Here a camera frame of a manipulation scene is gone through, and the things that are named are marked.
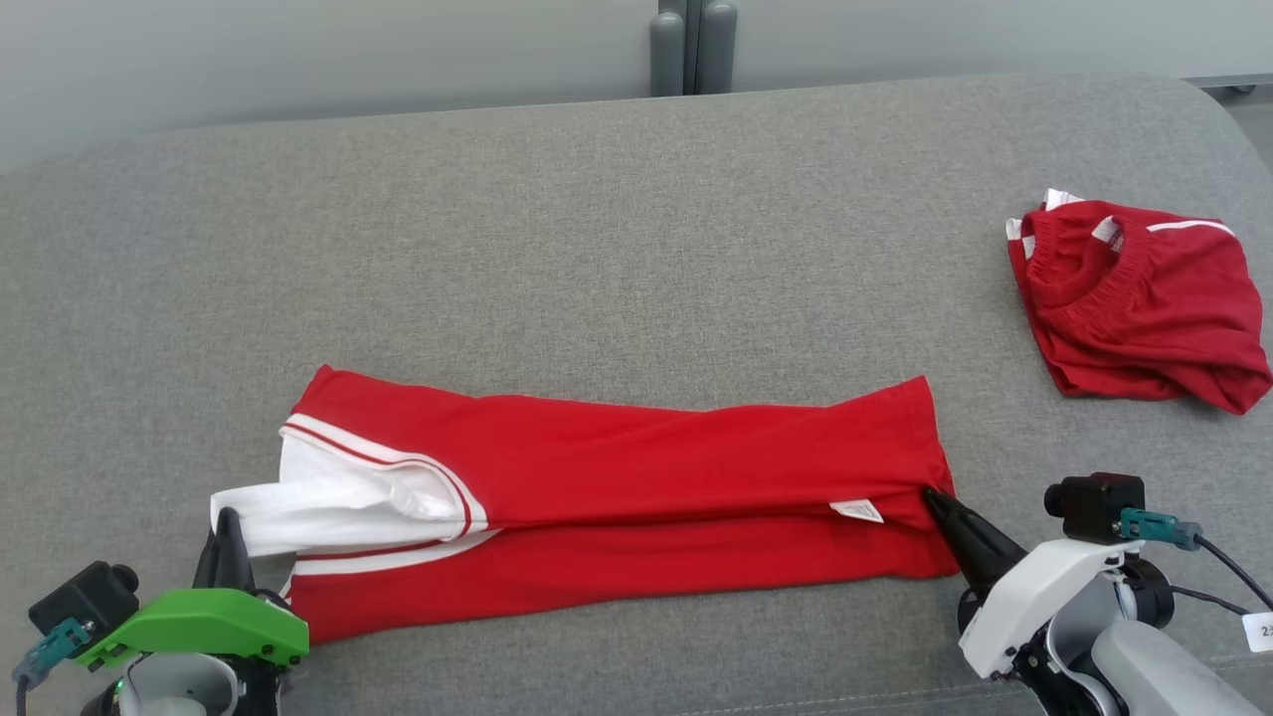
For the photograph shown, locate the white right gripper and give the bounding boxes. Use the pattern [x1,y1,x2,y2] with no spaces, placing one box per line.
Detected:
[920,485,1116,683]

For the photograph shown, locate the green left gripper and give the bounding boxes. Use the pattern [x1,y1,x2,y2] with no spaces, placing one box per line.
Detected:
[74,508,311,670]

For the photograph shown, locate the red athletic shorts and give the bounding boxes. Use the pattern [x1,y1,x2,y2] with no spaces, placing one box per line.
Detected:
[1004,189,1273,416]

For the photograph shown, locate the red basketball jersey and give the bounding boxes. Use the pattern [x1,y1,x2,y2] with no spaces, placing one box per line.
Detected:
[211,365,961,645]

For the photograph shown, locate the black right cable teal plug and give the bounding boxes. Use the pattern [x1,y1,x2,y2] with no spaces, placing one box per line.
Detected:
[1119,507,1273,618]

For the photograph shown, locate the black cable teal plug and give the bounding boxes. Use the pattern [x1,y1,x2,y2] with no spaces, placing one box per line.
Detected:
[1119,507,1273,618]
[12,619,92,716]

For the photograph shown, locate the black left cable teal plug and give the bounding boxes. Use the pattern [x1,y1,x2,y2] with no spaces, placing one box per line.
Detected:
[12,619,92,716]

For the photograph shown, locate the grey twin metal post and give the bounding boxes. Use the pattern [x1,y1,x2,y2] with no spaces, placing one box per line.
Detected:
[649,0,739,97]

